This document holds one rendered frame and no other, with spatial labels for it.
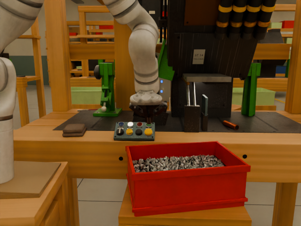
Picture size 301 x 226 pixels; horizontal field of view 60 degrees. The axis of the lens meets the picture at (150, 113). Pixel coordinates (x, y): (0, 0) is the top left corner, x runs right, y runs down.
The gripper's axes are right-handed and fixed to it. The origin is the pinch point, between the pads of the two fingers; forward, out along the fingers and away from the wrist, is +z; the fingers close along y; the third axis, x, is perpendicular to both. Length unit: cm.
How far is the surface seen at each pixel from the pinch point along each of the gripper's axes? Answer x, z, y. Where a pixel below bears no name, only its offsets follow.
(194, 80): -13.8, -5.8, -16.0
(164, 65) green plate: -31.8, 1.0, -5.2
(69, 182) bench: -19, 82, 55
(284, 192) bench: -17, 87, -79
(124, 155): 6.3, 13.0, 9.2
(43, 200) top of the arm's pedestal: 32.3, -5.5, 24.8
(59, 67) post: -60, 23, 55
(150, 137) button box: 2.1, 8.0, -0.3
